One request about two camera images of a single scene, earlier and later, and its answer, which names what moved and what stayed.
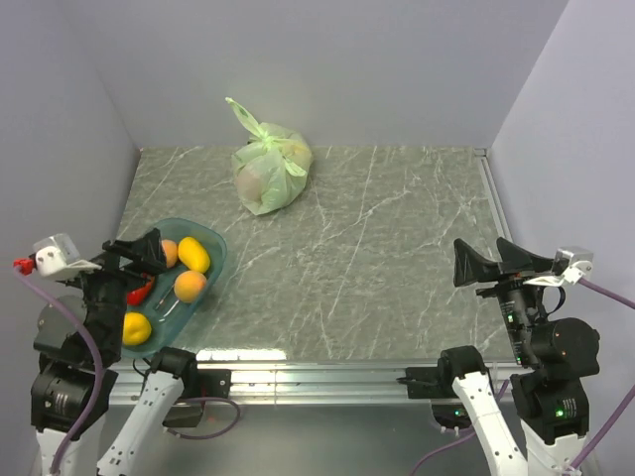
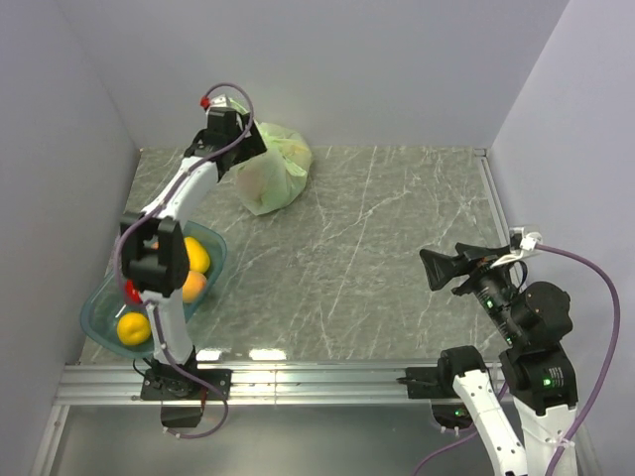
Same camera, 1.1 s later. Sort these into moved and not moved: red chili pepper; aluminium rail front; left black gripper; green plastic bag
Moved: left black gripper
Not moved: green plastic bag; red chili pepper; aluminium rail front
